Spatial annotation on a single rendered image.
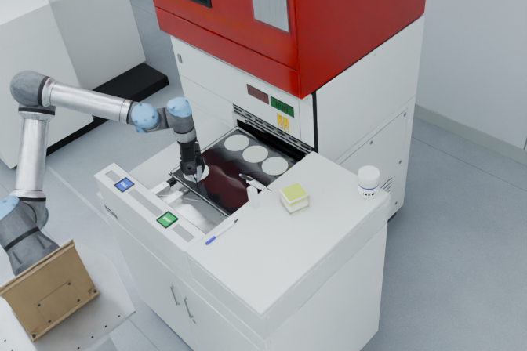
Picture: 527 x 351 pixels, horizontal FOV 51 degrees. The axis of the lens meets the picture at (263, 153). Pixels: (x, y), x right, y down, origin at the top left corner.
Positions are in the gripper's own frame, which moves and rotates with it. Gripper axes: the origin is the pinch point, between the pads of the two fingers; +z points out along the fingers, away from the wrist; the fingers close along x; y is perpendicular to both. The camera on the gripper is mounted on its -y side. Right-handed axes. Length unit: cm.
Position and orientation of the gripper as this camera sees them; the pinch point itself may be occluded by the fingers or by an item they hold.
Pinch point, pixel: (196, 181)
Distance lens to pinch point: 207.5
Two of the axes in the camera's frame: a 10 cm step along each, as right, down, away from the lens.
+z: 0.9, 7.4, 6.7
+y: -1.4, -6.5, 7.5
